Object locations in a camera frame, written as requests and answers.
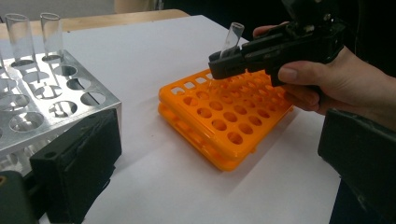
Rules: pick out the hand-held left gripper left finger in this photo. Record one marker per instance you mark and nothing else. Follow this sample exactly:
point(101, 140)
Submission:
point(77, 161)

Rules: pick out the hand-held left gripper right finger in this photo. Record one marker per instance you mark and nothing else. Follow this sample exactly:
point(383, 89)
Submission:
point(364, 155)

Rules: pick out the clear glass test tube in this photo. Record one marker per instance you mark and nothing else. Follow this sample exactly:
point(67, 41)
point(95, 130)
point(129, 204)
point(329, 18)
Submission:
point(20, 37)
point(232, 37)
point(52, 34)

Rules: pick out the metal test tube rack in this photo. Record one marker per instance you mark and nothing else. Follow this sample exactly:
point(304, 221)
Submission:
point(71, 102)

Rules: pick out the orange plastic test tube rack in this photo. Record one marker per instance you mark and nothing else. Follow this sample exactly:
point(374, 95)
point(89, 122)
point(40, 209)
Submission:
point(224, 137)

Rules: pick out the wooden table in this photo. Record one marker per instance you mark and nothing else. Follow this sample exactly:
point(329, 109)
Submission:
point(109, 20)

